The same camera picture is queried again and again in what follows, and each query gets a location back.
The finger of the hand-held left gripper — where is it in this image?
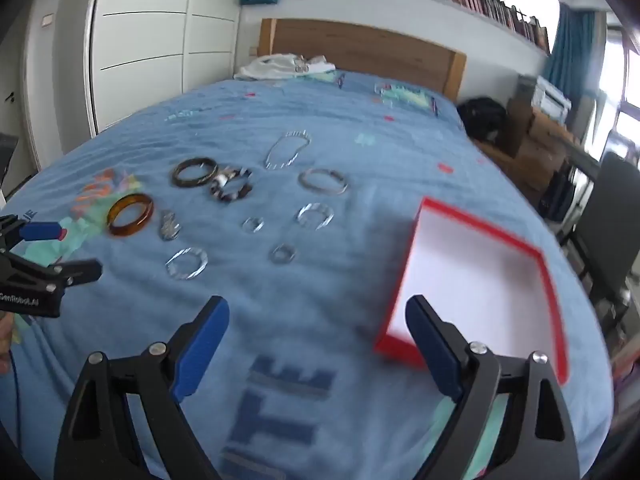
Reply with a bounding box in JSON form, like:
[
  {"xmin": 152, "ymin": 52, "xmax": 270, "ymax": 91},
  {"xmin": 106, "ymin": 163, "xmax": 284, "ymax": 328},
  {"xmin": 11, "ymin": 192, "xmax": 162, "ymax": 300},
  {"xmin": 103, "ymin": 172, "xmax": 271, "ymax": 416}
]
[
  {"xmin": 21, "ymin": 258, "xmax": 104, "ymax": 292},
  {"xmin": 0, "ymin": 214, "xmax": 68, "ymax": 257}
]

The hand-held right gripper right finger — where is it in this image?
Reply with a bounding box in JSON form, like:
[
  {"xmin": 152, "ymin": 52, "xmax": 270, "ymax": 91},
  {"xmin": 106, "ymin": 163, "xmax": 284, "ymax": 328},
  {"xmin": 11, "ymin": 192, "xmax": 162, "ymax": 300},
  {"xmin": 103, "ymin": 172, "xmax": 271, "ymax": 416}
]
[{"xmin": 405, "ymin": 294, "xmax": 581, "ymax": 480}]

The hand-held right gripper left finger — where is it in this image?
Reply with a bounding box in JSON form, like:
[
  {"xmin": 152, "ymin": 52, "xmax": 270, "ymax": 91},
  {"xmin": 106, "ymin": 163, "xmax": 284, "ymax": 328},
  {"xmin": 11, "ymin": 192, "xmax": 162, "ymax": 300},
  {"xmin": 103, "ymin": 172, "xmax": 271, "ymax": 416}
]
[{"xmin": 54, "ymin": 295, "xmax": 231, "ymax": 480}]

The red and white box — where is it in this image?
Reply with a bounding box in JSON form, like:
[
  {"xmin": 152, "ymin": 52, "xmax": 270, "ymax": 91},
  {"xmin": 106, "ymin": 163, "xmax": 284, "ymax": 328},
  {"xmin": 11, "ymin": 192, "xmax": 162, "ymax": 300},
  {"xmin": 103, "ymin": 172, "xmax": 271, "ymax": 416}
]
[{"xmin": 374, "ymin": 196, "xmax": 570, "ymax": 386}]

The amber bangle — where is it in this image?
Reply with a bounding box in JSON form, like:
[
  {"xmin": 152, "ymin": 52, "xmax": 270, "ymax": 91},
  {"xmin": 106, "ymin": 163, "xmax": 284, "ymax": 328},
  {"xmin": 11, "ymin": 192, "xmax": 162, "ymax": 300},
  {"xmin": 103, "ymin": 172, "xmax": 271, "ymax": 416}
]
[{"xmin": 106, "ymin": 193, "xmax": 155, "ymax": 237}]

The silver pendant charm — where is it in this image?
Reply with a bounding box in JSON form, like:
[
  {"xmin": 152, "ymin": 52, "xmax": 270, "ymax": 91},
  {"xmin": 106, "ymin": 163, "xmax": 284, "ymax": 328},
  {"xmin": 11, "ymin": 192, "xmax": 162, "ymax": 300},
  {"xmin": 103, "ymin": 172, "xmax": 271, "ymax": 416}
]
[{"xmin": 158, "ymin": 211, "xmax": 182, "ymax": 242}]

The dark beaded bracelet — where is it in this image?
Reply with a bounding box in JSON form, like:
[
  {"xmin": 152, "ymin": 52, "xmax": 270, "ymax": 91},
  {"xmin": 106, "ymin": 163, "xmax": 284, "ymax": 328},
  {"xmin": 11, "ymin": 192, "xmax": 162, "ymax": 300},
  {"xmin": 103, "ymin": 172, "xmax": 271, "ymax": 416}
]
[{"xmin": 206, "ymin": 166, "xmax": 253, "ymax": 204}]

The blue printed blanket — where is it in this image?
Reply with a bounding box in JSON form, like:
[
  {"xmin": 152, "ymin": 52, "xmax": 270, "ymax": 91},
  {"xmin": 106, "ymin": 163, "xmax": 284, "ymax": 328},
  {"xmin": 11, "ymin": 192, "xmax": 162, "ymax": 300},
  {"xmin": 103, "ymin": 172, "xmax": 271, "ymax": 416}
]
[{"xmin": 0, "ymin": 70, "xmax": 616, "ymax": 480}]

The dark brown bangle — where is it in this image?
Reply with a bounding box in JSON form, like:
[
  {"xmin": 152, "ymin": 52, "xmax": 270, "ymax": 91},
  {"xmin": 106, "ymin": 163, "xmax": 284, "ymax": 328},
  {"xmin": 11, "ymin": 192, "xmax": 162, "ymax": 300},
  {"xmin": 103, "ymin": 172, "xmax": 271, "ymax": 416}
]
[{"xmin": 171, "ymin": 157, "xmax": 219, "ymax": 189}]

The dark blue hanging cloth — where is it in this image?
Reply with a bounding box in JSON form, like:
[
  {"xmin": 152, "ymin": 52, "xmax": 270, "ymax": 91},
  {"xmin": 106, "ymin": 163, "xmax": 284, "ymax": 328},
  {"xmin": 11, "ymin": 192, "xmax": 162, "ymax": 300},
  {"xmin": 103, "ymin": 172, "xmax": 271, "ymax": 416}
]
[{"xmin": 542, "ymin": 170, "xmax": 577, "ymax": 222}]

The grey metal bangle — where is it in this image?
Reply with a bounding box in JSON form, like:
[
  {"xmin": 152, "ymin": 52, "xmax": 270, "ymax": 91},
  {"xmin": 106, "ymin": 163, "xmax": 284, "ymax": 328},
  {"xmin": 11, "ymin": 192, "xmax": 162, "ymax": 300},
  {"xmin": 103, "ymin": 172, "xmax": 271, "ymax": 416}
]
[{"xmin": 298, "ymin": 167, "xmax": 349, "ymax": 196}]

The dark chair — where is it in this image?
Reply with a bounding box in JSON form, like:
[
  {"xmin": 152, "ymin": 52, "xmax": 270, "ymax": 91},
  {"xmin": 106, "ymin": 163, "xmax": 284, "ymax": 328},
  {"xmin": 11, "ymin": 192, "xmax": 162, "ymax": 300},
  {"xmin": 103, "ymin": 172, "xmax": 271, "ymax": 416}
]
[{"xmin": 559, "ymin": 151, "xmax": 640, "ymax": 343}]

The white wardrobe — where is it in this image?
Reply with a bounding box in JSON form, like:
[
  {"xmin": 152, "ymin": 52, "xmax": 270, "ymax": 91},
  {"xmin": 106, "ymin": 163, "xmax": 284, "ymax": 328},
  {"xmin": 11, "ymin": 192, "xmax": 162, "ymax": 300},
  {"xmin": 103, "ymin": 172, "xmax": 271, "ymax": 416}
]
[{"xmin": 25, "ymin": 0, "xmax": 242, "ymax": 137}]

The wooden drawer cabinet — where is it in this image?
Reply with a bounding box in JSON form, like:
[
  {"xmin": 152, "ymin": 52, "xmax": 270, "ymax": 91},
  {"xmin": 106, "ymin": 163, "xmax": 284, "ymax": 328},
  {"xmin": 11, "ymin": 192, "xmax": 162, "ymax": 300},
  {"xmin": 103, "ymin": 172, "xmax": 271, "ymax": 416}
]
[{"xmin": 480, "ymin": 99, "xmax": 583, "ymax": 203}]

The black backpack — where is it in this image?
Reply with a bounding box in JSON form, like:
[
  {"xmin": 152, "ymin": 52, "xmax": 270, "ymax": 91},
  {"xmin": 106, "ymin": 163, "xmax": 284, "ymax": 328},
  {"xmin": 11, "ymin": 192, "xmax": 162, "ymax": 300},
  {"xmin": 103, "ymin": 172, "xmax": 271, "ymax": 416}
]
[{"xmin": 457, "ymin": 97, "xmax": 509, "ymax": 142}]

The desk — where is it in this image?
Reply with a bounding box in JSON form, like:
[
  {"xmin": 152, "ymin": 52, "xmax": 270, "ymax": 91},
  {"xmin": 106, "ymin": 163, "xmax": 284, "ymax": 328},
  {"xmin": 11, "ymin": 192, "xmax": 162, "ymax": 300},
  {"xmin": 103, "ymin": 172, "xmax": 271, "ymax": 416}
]
[{"xmin": 562, "ymin": 137, "xmax": 603, "ymax": 178}]

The white printer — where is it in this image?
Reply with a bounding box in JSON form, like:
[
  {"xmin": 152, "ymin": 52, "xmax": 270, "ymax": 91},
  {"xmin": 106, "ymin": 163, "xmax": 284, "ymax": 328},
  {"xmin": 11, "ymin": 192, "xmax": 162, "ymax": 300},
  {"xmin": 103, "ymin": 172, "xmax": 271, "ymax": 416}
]
[{"xmin": 531, "ymin": 76, "xmax": 572, "ymax": 122}]

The white printed bag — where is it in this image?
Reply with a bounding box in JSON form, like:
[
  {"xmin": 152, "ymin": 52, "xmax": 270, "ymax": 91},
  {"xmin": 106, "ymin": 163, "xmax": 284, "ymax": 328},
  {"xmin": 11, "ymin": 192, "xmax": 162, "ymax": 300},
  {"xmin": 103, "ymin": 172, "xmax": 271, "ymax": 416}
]
[{"xmin": 235, "ymin": 53, "xmax": 337, "ymax": 81}]

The wooden headboard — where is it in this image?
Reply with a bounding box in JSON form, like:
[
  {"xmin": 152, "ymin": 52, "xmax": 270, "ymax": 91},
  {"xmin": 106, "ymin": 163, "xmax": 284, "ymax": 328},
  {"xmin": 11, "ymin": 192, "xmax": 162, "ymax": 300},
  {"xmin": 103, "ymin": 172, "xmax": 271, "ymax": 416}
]
[{"xmin": 258, "ymin": 18, "xmax": 467, "ymax": 103}]

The blue cable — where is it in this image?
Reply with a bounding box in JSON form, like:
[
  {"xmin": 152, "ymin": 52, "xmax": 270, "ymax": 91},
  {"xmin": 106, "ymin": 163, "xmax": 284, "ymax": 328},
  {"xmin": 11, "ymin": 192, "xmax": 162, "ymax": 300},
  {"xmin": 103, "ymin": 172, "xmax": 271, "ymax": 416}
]
[{"xmin": 7, "ymin": 352, "xmax": 25, "ymax": 443}]

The long silver chain bracelet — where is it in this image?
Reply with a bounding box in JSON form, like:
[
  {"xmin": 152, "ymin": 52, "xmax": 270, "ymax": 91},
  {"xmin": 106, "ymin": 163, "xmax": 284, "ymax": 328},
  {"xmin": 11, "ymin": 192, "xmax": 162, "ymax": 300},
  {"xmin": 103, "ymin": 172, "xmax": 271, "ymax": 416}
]
[{"xmin": 263, "ymin": 130, "xmax": 312, "ymax": 171}]

